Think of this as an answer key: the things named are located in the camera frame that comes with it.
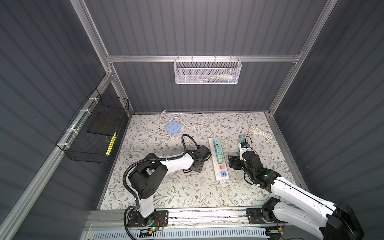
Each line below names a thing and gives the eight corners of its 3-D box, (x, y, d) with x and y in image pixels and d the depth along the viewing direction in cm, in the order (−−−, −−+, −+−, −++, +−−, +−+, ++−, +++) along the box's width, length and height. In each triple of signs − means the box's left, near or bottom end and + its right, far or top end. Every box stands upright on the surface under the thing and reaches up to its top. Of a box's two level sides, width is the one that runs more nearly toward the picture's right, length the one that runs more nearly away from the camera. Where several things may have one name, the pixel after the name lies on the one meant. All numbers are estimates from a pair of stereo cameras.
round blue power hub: (165, 134, 109) (165, 132, 107) (167, 123, 115) (166, 121, 113) (181, 134, 109) (180, 132, 107) (182, 123, 115) (181, 121, 113)
